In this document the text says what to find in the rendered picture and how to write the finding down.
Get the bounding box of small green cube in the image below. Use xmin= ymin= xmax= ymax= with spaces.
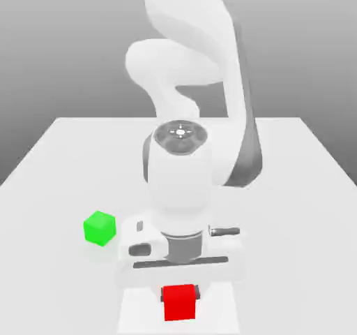
xmin=83 ymin=210 xmax=117 ymax=248

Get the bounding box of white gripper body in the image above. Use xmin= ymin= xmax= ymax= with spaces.
xmin=115 ymin=252 xmax=244 ymax=289

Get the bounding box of small red cube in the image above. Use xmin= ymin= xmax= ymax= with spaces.
xmin=162 ymin=283 xmax=197 ymax=322

